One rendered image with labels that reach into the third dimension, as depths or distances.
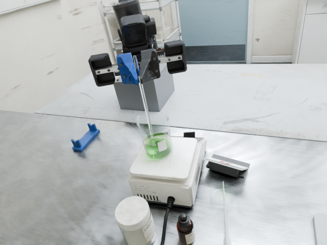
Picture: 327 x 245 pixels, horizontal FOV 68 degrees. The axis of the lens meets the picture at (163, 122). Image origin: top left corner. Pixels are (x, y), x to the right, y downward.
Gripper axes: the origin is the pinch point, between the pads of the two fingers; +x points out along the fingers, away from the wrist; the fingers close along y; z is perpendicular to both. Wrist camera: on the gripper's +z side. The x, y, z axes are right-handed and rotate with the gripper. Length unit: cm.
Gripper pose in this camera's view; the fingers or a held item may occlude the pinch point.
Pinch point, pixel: (138, 73)
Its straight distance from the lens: 45.3
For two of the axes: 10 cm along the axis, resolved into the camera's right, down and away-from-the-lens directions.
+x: 0.9, 5.5, -8.3
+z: -1.5, -8.2, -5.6
